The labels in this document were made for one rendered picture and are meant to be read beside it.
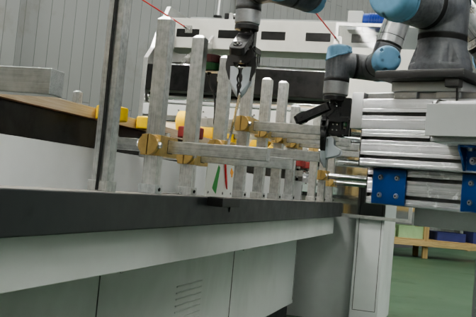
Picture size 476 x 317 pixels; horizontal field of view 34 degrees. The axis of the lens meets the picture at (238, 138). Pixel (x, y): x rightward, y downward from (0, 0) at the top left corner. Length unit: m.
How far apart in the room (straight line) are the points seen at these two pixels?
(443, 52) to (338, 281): 3.02
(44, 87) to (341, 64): 1.51
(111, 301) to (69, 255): 0.71
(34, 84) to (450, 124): 1.01
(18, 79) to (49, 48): 6.72
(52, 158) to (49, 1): 5.85
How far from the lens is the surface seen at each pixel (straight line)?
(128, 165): 2.27
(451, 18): 1.91
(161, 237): 2.01
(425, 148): 1.86
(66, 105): 1.89
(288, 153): 2.35
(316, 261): 4.77
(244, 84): 2.27
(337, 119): 2.31
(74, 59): 7.83
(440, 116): 1.71
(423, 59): 1.89
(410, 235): 11.07
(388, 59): 2.22
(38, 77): 0.93
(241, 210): 2.53
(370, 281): 4.60
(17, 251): 1.42
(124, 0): 1.69
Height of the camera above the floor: 0.73
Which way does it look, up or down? 4 degrees up
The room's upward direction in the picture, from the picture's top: 5 degrees clockwise
